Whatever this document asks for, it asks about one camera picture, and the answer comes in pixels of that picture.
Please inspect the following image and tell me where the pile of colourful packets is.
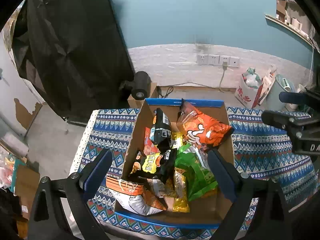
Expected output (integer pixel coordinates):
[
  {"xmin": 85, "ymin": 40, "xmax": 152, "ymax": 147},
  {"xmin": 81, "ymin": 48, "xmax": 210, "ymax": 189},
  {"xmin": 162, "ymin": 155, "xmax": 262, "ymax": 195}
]
[{"xmin": 0, "ymin": 152, "xmax": 18, "ymax": 195}]

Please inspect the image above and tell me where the orange and white snack packet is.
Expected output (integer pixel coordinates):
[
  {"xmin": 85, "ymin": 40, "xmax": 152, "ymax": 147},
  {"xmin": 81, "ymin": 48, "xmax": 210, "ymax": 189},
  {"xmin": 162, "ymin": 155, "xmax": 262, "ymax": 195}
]
[{"xmin": 106, "ymin": 174, "xmax": 168, "ymax": 217}]

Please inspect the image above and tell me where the blue cardboard box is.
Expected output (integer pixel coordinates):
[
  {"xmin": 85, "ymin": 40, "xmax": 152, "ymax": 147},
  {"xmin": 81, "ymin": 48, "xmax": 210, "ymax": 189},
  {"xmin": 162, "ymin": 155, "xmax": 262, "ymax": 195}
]
[{"xmin": 114, "ymin": 97, "xmax": 235, "ymax": 230}]

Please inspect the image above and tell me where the red and white bag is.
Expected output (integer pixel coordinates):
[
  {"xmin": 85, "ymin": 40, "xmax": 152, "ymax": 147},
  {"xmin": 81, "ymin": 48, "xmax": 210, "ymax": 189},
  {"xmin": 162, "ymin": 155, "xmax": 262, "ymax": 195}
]
[{"xmin": 234, "ymin": 67, "xmax": 264, "ymax": 109}]

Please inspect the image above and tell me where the black hanging cloth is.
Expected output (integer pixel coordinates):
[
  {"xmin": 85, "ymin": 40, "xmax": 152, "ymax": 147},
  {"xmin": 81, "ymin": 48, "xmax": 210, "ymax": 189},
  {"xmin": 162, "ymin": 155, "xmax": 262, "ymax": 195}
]
[{"xmin": 11, "ymin": 0, "xmax": 135, "ymax": 120}]

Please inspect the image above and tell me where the blue patterned tablecloth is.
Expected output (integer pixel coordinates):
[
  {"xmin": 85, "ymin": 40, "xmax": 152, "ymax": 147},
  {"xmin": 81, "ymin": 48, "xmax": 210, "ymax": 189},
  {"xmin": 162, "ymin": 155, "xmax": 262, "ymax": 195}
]
[{"xmin": 69, "ymin": 106, "xmax": 318, "ymax": 239}]

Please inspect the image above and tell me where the black snack packet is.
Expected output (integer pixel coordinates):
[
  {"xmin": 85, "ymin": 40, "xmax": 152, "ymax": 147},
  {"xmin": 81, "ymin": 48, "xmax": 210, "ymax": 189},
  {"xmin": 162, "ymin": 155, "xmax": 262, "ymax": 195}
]
[{"xmin": 151, "ymin": 107, "xmax": 173, "ymax": 153}]

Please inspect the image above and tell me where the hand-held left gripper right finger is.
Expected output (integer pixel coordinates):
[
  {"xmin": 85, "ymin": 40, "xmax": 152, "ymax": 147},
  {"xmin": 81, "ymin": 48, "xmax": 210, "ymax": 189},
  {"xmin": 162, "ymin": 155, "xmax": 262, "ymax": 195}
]
[{"xmin": 207, "ymin": 149, "xmax": 293, "ymax": 240}]

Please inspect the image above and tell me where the orange snack bag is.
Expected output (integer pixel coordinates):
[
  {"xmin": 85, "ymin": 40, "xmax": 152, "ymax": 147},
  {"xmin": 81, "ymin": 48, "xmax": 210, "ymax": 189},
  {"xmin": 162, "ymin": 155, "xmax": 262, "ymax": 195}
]
[{"xmin": 143, "ymin": 127, "xmax": 160, "ymax": 157}]

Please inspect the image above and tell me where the silver snack wrapper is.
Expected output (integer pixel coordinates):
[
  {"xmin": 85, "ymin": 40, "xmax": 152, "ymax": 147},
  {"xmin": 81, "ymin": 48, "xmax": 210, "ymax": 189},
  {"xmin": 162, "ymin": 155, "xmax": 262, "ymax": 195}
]
[{"xmin": 147, "ymin": 177, "xmax": 177, "ymax": 200}]

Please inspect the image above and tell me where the green snack bag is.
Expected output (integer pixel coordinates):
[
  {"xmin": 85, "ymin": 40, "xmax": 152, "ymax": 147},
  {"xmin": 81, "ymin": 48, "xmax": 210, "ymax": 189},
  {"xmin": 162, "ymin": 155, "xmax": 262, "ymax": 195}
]
[{"xmin": 174, "ymin": 144, "xmax": 220, "ymax": 202}]

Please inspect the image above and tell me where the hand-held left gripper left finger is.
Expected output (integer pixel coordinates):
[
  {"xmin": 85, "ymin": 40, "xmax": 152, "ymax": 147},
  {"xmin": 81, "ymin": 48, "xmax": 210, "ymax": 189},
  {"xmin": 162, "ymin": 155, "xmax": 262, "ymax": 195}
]
[{"xmin": 27, "ymin": 149, "xmax": 113, "ymax": 240}]

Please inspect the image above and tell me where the wall shelf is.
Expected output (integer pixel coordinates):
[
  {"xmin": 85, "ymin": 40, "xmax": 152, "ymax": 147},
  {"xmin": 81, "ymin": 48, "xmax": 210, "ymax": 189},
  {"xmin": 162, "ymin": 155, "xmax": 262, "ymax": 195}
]
[{"xmin": 265, "ymin": 14, "xmax": 320, "ymax": 50}]

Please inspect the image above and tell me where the black packet with yellow label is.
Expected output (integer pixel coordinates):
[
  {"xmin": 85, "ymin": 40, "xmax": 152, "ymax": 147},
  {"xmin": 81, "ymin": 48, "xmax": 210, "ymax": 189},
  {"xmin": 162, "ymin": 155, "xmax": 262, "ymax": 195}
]
[{"xmin": 128, "ymin": 149, "xmax": 178, "ymax": 184}]

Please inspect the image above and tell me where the light blue bin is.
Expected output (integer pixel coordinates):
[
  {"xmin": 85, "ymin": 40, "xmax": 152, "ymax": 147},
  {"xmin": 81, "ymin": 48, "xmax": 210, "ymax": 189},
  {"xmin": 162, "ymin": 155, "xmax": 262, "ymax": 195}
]
[{"xmin": 265, "ymin": 74, "xmax": 297, "ymax": 112}]

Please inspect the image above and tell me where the large orange chip bag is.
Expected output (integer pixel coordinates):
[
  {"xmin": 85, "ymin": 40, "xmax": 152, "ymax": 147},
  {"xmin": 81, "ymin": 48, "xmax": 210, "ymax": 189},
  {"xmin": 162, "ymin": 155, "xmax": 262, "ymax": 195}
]
[{"xmin": 176, "ymin": 98, "xmax": 235, "ymax": 153}]

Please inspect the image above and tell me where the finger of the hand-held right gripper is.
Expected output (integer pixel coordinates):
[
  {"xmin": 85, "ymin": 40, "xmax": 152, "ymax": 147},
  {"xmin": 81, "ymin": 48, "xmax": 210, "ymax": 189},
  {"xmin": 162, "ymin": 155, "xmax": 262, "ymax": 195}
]
[
  {"xmin": 279, "ymin": 90, "xmax": 320, "ymax": 105},
  {"xmin": 261, "ymin": 110, "xmax": 320, "ymax": 137}
]

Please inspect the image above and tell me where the open brown cardboard box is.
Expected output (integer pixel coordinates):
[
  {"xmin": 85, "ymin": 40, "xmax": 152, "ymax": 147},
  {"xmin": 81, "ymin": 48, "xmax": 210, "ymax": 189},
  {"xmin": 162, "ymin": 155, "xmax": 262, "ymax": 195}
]
[{"xmin": 276, "ymin": 0, "xmax": 288, "ymax": 18}]

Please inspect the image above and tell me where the yellow snack strip packet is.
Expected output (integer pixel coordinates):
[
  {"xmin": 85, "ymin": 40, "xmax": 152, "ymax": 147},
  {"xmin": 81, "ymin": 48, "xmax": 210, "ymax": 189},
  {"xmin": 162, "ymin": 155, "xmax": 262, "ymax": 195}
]
[
  {"xmin": 171, "ymin": 132, "xmax": 185, "ymax": 150},
  {"xmin": 172, "ymin": 170, "xmax": 191, "ymax": 213}
]

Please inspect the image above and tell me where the white cable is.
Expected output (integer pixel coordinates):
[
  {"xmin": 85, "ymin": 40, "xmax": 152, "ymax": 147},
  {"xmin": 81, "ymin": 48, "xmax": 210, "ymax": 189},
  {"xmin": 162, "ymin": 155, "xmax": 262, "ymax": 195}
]
[{"xmin": 309, "ymin": 36, "xmax": 316, "ymax": 80}]

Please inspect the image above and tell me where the grey plug cable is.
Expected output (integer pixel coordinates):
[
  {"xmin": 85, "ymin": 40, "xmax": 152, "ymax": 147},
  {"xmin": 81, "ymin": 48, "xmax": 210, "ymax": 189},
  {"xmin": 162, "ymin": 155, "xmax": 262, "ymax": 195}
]
[{"xmin": 219, "ymin": 62, "xmax": 237, "ymax": 93}]

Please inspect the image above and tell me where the white roll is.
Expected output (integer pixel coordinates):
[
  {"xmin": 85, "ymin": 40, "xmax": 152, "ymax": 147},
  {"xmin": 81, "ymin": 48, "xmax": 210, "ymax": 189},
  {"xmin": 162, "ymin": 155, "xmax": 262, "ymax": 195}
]
[{"xmin": 0, "ymin": 132, "xmax": 29, "ymax": 159}]

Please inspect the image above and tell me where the black cable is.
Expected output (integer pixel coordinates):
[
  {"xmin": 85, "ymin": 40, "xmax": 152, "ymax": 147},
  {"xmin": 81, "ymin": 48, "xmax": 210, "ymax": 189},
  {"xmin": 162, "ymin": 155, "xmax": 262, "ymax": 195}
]
[{"xmin": 156, "ymin": 85, "xmax": 174, "ymax": 98}]

